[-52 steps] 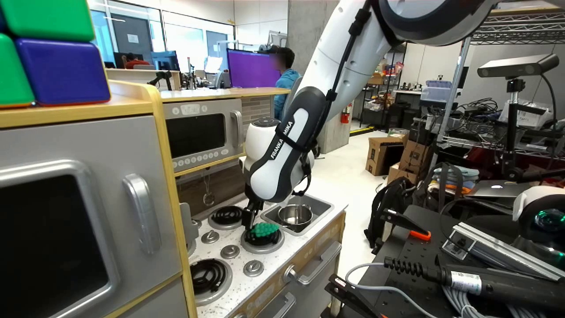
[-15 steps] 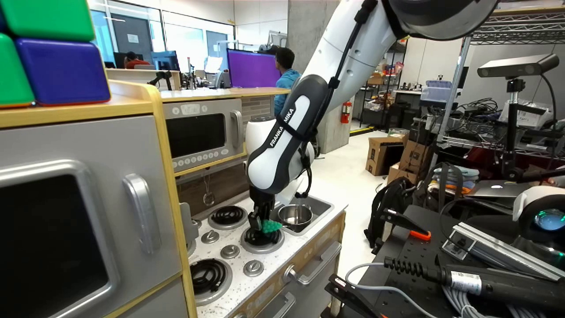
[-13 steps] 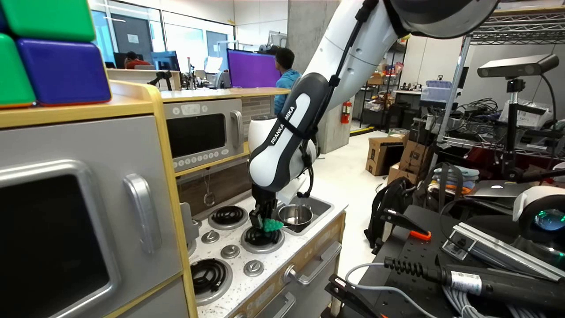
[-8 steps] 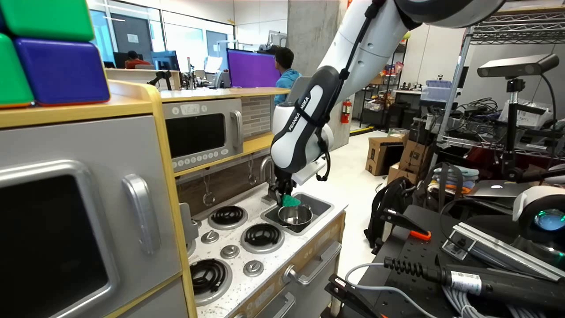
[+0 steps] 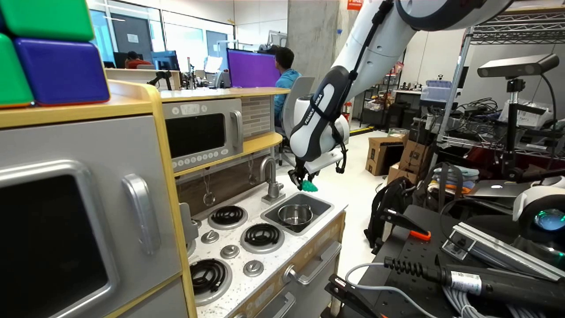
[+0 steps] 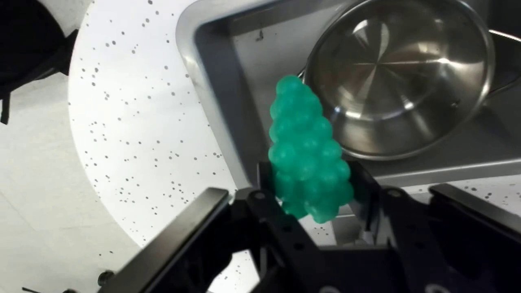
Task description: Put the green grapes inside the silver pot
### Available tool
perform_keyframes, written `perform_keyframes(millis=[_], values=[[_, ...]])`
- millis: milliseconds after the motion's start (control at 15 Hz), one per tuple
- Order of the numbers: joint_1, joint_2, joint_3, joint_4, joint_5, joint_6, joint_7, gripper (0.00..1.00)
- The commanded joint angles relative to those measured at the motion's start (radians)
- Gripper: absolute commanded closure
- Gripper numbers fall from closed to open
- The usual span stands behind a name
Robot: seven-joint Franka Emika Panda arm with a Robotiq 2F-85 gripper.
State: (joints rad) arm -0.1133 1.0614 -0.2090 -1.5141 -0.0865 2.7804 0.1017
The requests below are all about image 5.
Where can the hanging toy utensil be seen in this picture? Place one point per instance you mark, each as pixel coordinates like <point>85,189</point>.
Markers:
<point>207,194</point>

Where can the brown cardboard box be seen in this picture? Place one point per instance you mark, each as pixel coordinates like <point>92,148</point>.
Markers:
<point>385,153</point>
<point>417,155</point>
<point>401,175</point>

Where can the silver laptop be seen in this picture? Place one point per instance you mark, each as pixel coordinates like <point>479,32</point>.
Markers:
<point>496,187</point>

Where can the grey toy sink basin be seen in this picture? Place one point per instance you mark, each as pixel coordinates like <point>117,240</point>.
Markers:
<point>315,205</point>

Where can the person in blue shirt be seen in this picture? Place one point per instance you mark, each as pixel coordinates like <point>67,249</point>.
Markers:
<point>286,72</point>

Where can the grey windowed kitchen door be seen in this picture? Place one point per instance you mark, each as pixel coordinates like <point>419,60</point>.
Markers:
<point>71,222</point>

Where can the black bag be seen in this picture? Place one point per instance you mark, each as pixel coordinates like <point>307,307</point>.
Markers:
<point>389,205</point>

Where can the grey toy faucet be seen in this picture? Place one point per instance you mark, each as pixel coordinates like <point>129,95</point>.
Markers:
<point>272,182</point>

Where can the grey toy oven door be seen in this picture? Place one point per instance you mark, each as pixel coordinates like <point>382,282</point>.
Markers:
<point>276,305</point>

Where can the silver aluminium extrusion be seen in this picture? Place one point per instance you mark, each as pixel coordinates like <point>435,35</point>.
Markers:
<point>500,247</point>

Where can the purple monitor screen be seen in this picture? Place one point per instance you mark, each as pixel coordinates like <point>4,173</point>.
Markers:
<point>253,69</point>

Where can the wooden toy kitchen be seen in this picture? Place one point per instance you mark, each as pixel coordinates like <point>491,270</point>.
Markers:
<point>247,293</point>

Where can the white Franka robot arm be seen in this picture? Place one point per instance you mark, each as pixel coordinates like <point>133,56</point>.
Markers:
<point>382,40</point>

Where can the silver stove knob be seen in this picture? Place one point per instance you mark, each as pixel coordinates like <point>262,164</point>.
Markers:
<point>230,251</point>
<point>210,236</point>
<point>253,267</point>

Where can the black toy stove burner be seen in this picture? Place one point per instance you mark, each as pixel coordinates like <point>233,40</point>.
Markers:
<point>207,275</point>
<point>228,215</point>
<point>262,236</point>

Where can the grey toy dishwasher door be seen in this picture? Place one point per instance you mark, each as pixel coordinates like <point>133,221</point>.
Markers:
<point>318,265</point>

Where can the grey toy microwave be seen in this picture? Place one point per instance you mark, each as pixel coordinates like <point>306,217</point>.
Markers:
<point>200,134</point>

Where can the silver metal pot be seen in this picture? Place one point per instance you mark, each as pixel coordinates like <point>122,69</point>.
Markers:
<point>293,214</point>

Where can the purple foam block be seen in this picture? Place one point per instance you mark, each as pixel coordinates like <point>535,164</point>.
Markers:
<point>62,70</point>

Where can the grey office chair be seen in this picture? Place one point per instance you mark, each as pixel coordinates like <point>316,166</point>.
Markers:
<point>300,97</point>

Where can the silver oven panel knob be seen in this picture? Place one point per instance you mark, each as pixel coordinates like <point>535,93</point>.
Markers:
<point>290,272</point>

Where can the grey camera on stand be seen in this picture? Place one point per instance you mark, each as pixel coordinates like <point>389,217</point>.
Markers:
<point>518,63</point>

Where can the metal shelf rack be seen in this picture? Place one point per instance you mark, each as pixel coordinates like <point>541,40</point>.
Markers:
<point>518,28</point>

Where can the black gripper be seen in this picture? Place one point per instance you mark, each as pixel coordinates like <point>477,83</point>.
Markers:
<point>320,161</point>

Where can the green foam block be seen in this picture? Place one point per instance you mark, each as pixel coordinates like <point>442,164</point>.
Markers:
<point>11,70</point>
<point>46,17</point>

